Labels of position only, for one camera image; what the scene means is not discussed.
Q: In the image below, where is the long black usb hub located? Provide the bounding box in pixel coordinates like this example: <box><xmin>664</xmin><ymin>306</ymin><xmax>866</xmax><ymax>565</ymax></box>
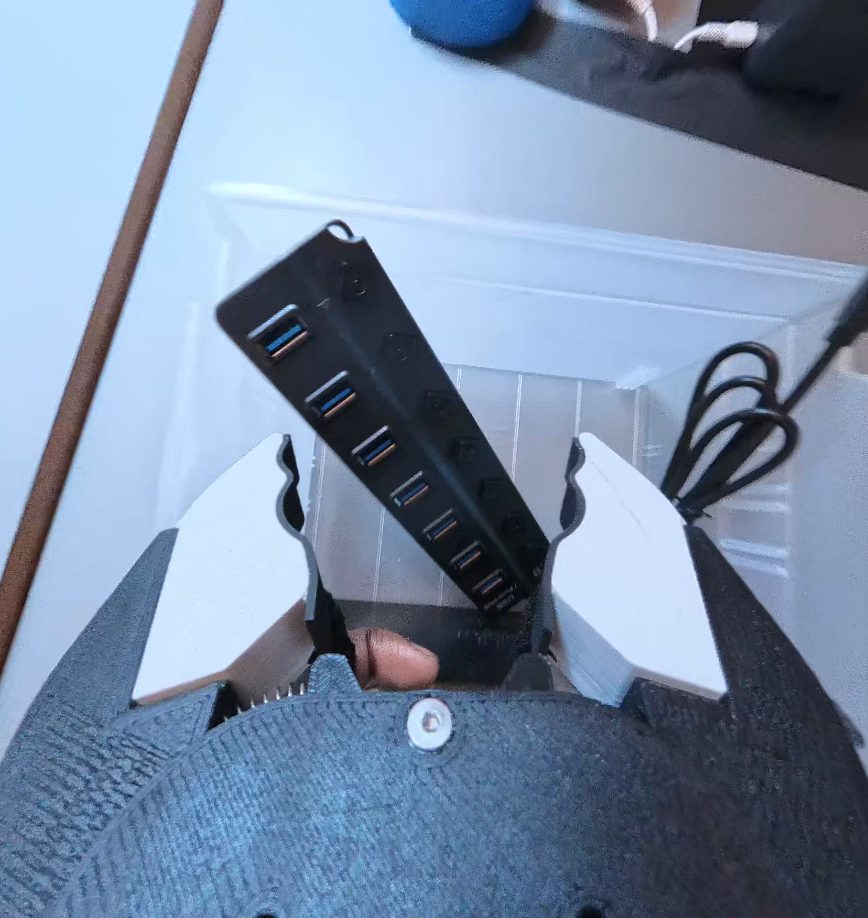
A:
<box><xmin>215</xmin><ymin>219</ymin><xmax>551</xmax><ymax>615</ymax></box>

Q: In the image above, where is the clear plastic bin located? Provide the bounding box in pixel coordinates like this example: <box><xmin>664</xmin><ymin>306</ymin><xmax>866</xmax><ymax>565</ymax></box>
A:
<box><xmin>151</xmin><ymin>181</ymin><xmax>868</xmax><ymax>718</ymax></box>

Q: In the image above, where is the coiled black usb cable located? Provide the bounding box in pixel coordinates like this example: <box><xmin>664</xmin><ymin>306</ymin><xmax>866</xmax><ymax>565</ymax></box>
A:
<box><xmin>660</xmin><ymin>264</ymin><xmax>868</xmax><ymax>521</ymax></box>

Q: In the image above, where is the person's left hand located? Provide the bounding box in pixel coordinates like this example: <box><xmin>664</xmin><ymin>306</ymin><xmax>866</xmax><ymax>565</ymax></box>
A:
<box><xmin>348</xmin><ymin>627</ymin><xmax>440</xmax><ymax>691</ymax></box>

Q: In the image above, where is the blue round object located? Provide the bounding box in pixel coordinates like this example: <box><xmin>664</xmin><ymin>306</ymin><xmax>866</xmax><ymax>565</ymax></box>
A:
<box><xmin>390</xmin><ymin>0</ymin><xmax>537</xmax><ymax>51</ymax></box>

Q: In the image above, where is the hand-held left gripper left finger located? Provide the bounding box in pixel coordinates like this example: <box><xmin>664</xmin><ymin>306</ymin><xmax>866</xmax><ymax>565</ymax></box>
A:
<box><xmin>131</xmin><ymin>433</ymin><xmax>358</xmax><ymax>704</ymax></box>

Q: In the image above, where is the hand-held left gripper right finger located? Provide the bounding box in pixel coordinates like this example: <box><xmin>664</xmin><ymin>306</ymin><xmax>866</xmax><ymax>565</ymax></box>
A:
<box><xmin>531</xmin><ymin>432</ymin><xmax>729</xmax><ymax>707</ymax></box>

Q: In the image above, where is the black cloth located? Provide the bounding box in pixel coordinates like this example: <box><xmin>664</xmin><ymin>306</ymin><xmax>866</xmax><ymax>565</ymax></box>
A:
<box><xmin>470</xmin><ymin>0</ymin><xmax>868</xmax><ymax>200</ymax></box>

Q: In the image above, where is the white drawstring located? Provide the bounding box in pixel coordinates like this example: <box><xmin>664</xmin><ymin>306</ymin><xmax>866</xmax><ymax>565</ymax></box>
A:
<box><xmin>617</xmin><ymin>0</ymin><xmax>662</xmax><ymax>42</ymax></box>
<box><xmin>674</xmin><ymin>20</ymin><xmax>760</xmax><ymax>53</ymax></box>

